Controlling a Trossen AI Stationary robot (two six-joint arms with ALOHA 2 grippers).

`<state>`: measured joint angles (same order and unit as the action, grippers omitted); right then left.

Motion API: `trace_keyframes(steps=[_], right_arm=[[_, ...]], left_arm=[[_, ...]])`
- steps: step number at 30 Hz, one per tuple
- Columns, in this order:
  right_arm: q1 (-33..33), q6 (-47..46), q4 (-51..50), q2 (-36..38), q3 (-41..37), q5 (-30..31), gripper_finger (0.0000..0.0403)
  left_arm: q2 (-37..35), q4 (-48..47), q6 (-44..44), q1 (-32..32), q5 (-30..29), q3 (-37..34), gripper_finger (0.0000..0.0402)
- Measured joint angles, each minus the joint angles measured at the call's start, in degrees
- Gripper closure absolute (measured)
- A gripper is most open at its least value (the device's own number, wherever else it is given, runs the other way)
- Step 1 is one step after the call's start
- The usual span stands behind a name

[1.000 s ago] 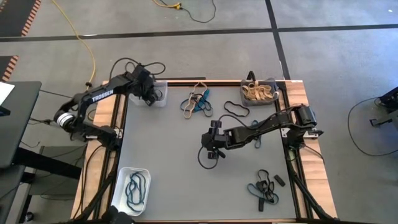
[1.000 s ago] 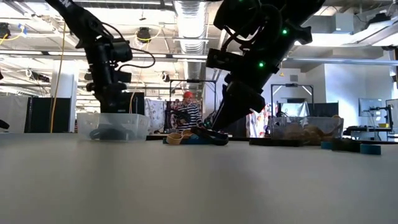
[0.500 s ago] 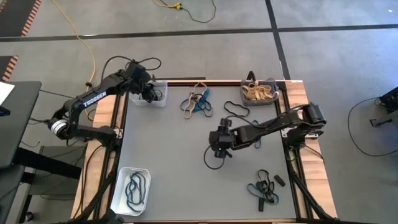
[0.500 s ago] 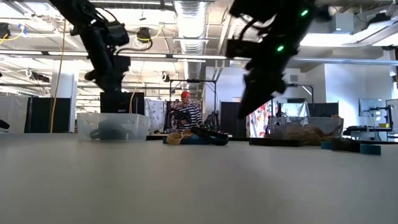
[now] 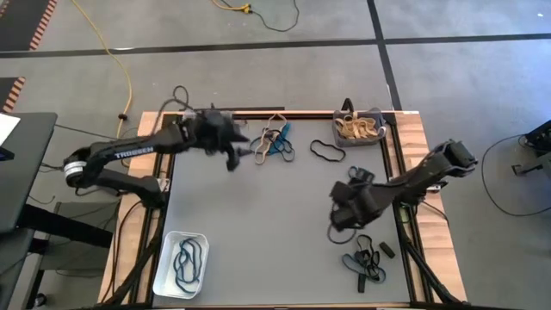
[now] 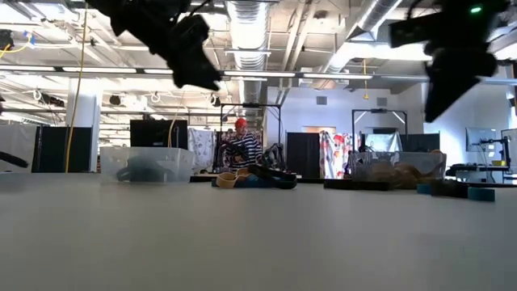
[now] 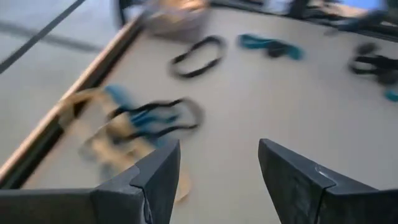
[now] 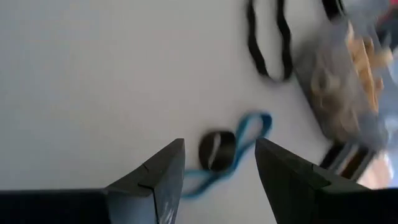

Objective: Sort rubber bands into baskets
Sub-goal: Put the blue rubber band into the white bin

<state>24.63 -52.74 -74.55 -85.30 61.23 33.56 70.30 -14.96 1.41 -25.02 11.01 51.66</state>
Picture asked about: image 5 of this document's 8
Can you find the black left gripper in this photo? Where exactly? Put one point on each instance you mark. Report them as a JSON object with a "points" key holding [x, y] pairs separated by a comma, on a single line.
{"points": [[213, 131]]}

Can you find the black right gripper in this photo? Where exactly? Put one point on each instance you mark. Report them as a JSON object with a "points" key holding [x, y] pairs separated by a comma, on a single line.
{"points": [[361, 202]]}

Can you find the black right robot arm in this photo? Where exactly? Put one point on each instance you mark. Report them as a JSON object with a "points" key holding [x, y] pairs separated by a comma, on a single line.
{"points": [[430, 170]]}

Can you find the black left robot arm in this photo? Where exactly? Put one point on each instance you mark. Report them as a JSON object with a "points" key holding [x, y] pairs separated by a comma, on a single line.
{"points": [[129, 151]]}

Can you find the thin tan rubber band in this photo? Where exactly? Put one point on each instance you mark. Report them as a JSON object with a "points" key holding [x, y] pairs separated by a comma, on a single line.
{"points": [[256, 155]]}

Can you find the short black rubber band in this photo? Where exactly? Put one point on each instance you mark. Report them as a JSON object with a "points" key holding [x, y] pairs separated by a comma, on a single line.
{"points": [[361, 284], [386, 250]]}

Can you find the thin black rubber band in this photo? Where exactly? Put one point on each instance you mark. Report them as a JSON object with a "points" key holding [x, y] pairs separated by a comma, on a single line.
{"points": [[292, 153]]}

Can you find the wavy black rubber band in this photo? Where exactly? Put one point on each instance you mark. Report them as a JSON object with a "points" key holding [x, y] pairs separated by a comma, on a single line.
{"points": [[311, 147]]}

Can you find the grey plastic basket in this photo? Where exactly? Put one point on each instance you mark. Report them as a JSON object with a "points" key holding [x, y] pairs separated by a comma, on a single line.
{"points": [[344, 142]]}

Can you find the white plastic basket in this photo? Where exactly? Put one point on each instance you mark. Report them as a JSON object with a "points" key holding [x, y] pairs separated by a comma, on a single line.
{"points": [[163, 275]]}

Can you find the black desk leg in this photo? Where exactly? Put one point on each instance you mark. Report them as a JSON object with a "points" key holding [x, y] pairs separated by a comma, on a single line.
{"points": [[64, 226]]}

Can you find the black desk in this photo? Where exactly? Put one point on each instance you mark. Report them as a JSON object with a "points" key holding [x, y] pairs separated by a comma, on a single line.
{"points": [[30, 172]]}

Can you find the black floor device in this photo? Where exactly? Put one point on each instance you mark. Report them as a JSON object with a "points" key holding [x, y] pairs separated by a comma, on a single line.
{"points": [[540, 138]]}

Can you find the small blue item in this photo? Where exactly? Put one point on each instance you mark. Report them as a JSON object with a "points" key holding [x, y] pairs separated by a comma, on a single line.
{"points": [[5, 154]]}

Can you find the white paper sheet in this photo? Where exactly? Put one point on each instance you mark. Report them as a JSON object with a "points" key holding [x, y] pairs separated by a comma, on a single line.
{"points": [[6, 127]]}

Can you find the black orange-striped floor mat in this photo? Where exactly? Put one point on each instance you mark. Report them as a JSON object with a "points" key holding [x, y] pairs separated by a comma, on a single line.
{"points": [[17, 21], [6, 90]]}

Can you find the dark grey base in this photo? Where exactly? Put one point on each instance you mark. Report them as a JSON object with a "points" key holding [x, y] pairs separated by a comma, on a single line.
{"points": [[13, 267]]}

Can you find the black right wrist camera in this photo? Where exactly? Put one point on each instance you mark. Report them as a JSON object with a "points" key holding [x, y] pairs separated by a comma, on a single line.
{"points": [[366, 175]]}

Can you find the black aluminium table frame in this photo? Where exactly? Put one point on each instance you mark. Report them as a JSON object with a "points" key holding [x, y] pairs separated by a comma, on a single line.
{"points": [[389, 138]]}

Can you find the black frame strut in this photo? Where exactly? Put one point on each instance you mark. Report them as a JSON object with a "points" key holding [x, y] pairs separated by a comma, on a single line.
{"points": [[424, 271], [142, 267]]}

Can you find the black triangular bracket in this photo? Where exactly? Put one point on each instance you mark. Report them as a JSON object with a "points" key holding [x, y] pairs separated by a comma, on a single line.
{"points": [[344, 108]]}

